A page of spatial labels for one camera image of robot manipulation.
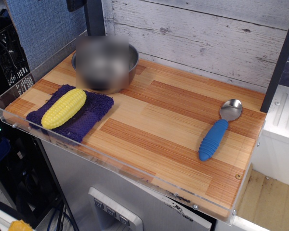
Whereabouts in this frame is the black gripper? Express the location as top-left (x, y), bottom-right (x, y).
top-left (66, 0), bottom-right (87, 12)

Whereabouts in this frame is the yellow toy corn cob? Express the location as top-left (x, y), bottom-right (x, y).
top-left (41, 89), bottom-right (87, 129)

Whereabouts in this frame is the purple knitted cloth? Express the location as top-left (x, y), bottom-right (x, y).
top-left (26, 85), bottom-right (114, 142)

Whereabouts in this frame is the metal bowl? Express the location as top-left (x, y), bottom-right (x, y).
top-left (71, 44), bottom-right (139, 94)

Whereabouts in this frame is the black plastic crate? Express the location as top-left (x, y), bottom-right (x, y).
top-left (0, 23), bottom-right (31, 87)

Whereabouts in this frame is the silver control panel with buttons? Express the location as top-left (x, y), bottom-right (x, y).
top-left (88, 187), bottom-right (143, 231)

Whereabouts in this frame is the yellow object at bottom left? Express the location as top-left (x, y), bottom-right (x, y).
top-left (8, 220), bottom-right (33, 231)

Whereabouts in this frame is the white ridged box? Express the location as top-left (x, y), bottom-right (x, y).
top-left (251, 85), bottom-right (289, 185)

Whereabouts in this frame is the clear acrylic table guard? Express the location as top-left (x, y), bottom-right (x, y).
top-left (0, 56), bottom-right (265, 231)

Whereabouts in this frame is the blue handled metal spoon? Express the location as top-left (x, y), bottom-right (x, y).
top-left (198, 99), bottom-right (242, 161)

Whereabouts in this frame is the black vertical post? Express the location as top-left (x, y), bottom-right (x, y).
top-left (260, 29), bottom-right (289, 113)

